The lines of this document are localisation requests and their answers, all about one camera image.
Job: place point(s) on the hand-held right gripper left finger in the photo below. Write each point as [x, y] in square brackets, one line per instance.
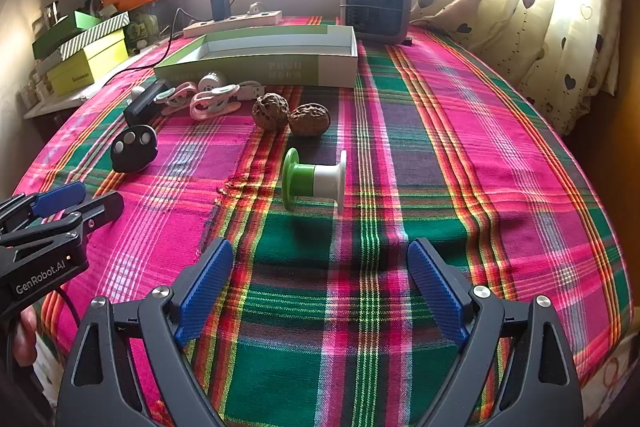
[205, 287]

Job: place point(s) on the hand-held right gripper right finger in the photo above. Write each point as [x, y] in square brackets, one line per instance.
[435, 292]

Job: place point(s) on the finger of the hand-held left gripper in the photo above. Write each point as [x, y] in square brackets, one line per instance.
[60, 198]
[100, 209]

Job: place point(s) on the black key fob remote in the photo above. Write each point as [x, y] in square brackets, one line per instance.
[132, 154]

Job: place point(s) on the black rectangular device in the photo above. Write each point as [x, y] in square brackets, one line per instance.
[142, 106]

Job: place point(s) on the white knob plug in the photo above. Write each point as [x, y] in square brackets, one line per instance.
[136, 92]

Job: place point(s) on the pink plastic clip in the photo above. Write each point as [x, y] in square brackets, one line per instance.
[175, 96]
[215, 104]

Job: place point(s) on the green and white spool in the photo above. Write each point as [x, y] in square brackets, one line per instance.
[310, 179]

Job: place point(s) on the white round plastic device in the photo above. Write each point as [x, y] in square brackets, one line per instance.
[210, 84]

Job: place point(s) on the brown walnut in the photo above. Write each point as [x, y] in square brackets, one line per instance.
[271, 111]
[310, 119]

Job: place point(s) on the green and white cardboard box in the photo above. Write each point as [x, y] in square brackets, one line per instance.
[280, 67]

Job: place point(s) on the person's left hand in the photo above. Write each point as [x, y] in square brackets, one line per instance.
[25, 337]

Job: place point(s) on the pink green plaid tablecloth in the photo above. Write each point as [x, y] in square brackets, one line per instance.
[400, 207]

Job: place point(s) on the white side shelf board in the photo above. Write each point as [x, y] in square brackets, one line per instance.
[60, 102]

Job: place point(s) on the yellow green box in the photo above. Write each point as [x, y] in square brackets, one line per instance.
[90, 64]

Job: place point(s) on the dark green box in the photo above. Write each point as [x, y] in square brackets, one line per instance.
[55, 38]

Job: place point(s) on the green white striped box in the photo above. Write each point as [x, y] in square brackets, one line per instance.
[95, 34]

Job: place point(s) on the beige power strip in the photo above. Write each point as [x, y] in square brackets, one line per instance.
[235, 23]

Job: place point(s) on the black charger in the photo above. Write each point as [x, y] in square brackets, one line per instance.
[220, 7]

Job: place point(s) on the beige plug adapter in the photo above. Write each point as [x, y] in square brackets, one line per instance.
[255, 8]

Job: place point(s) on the grey small heater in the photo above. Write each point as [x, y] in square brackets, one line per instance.
[375, 4]

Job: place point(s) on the cream curtain with hearts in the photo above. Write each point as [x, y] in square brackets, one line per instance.
[525, 7]

